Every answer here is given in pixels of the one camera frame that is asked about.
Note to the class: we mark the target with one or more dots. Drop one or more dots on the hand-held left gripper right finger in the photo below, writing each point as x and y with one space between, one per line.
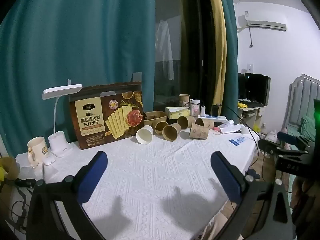
225 177

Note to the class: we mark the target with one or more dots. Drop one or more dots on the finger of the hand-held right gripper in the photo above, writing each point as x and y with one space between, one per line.
268 145
286 137

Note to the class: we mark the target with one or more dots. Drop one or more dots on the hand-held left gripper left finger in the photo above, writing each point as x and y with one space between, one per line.
92 177

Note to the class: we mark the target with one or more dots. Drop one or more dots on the brown printed paper cup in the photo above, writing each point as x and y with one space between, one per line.
198 131

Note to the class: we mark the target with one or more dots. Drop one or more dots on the white paper cup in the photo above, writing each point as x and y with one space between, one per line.
144 135

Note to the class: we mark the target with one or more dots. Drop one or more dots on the person's right hand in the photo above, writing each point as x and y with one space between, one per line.
301 188

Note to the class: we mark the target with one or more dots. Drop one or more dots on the green pillow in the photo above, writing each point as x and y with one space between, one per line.
308 128

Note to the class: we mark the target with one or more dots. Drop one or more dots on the white tape roll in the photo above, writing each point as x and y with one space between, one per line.
243 130

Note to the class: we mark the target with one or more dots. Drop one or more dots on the blue card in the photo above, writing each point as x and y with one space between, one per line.
237 140

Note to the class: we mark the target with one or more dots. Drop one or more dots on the white computer desk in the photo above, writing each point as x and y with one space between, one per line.
250 110

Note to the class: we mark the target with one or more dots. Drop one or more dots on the grey padded headboard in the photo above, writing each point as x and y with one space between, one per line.
303 100

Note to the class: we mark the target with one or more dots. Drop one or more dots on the white papers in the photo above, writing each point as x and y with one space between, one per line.
231 128

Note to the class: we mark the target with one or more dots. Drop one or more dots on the white desk lamp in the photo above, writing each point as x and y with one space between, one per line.
58 130

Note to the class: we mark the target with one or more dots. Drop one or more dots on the white textured tablecloth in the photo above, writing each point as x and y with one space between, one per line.
150 180

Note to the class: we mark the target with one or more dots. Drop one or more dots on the black computer monitor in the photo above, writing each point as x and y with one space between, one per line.
255 87

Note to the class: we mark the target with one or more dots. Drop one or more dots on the cream ceramic mug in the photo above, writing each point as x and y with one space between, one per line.
37 150

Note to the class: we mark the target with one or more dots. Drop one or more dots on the white power strip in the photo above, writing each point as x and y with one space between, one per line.
212 117

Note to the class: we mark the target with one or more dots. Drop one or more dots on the black power adapter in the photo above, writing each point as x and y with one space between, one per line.
216 110

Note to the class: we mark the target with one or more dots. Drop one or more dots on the brown cracker box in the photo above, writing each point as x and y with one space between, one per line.
110 116

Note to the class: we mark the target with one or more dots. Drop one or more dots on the white charger plug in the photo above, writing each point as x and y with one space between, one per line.
203 110

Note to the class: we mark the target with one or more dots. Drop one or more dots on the glass jar white lid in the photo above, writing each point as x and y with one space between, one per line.
194 107

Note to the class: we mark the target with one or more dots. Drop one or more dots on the yellow tissue box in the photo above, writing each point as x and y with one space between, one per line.
177 112

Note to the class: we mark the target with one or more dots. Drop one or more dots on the yellow bag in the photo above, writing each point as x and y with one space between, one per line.
6 170

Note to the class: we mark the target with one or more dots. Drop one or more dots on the brown paper bowl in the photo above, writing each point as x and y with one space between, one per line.
155 117

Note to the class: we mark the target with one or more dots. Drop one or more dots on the narrow teal curtain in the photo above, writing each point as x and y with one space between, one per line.
231 55

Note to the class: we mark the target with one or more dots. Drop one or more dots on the white air conditioner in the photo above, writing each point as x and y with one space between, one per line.
263 23

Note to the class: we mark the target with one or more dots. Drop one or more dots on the yellow curtain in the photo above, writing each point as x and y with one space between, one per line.
216 42

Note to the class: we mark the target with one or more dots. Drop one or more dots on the white wall switch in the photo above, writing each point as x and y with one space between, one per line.
250 67

